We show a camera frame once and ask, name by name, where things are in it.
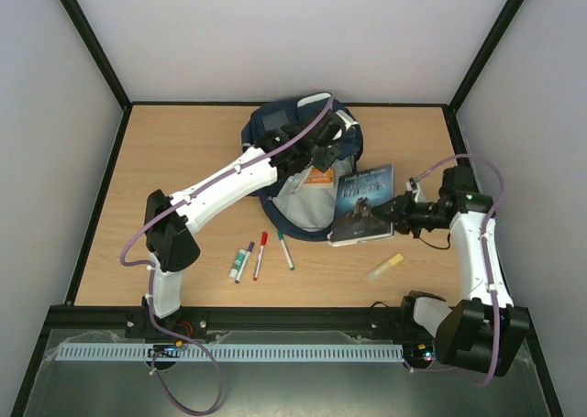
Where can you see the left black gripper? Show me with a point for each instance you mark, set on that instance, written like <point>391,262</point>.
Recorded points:
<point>329,161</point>

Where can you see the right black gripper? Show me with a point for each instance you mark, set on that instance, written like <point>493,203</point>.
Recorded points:
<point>403,213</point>

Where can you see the orange treehouse book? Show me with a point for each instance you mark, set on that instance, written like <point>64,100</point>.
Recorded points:
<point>320,178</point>

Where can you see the dark blue Wuthering Heights book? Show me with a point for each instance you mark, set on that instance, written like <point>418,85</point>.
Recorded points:
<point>358,194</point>

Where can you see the navy blue backpack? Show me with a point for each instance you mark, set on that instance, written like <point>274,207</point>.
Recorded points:
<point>300,211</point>

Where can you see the green cap marker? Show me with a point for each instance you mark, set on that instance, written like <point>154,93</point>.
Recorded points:
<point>286,251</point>

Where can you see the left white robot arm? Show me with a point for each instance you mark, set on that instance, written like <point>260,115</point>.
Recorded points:
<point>174,220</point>

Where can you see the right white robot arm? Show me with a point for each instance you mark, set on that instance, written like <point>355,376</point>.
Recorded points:
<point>484,330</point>

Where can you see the yellow highlighter pen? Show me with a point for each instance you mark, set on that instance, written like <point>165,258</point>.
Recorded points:
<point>385,266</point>

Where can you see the red cap marker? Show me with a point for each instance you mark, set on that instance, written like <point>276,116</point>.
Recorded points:
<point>263,242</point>

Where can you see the purple cap marker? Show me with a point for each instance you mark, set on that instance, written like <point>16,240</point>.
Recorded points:
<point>244,263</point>

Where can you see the green label glue stick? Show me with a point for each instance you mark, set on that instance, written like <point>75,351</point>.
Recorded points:
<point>237,264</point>

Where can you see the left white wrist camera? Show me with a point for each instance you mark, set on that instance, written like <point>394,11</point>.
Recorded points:
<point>347,122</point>

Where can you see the light blue slotted cable duct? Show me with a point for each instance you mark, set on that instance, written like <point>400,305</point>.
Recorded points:
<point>231,353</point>

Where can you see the black aluminium frame rail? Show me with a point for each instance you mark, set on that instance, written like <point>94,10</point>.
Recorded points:
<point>378,322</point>

